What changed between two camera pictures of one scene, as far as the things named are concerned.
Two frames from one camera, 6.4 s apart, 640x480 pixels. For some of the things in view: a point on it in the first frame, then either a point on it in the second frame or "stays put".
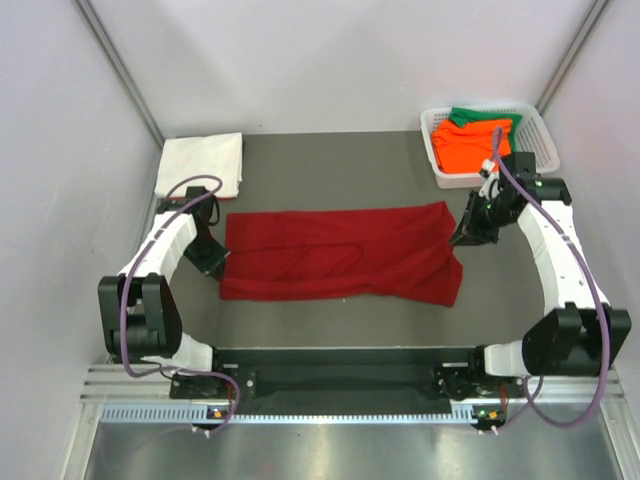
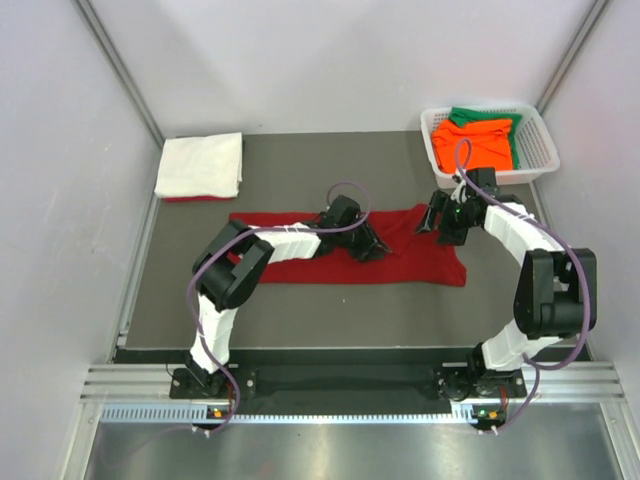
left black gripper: [212, 266] to [370, 245]
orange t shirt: [464, 149] stays put
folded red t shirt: [184, 199] stays put
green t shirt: [459, 116] stays put
